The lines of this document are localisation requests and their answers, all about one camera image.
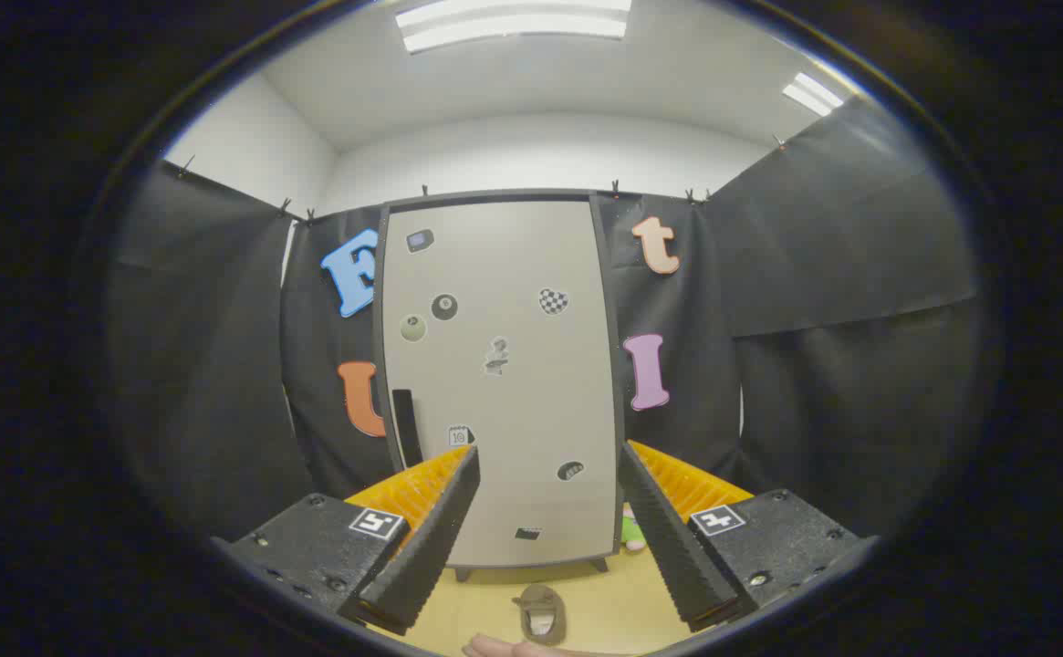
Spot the brown fuzzy shoe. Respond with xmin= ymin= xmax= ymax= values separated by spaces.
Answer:
xmin=512 ymin=584 xmax=568 ymax=647

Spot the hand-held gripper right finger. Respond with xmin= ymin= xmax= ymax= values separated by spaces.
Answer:
xmin=619 ymin=440 xmax=881 ymax=633

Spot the large ceiling light panel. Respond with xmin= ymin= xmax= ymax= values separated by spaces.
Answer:
xmin=394 ymin=0 xmax=632 ymax=54

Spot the grey shoe cabinet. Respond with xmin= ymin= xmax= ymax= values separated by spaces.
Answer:
xmin=371 ymin=189 xmax=629 ymax=585

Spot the grey shoe cabinet door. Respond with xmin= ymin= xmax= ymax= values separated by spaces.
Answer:
xmin=381 ymin=200 xmax=623 ymax=568

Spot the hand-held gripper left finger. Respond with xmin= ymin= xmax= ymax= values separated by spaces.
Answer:
xmin=212 ymin=445 xmax=481 ymax=637

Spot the small ceiling light panel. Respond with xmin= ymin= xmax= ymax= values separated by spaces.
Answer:
xmin=782 ymin=71 xmax=847 ymax=118

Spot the black backdrop cloth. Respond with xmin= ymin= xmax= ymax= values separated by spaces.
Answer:
xmin=102 ymin=96 xmax=988 ymax=548

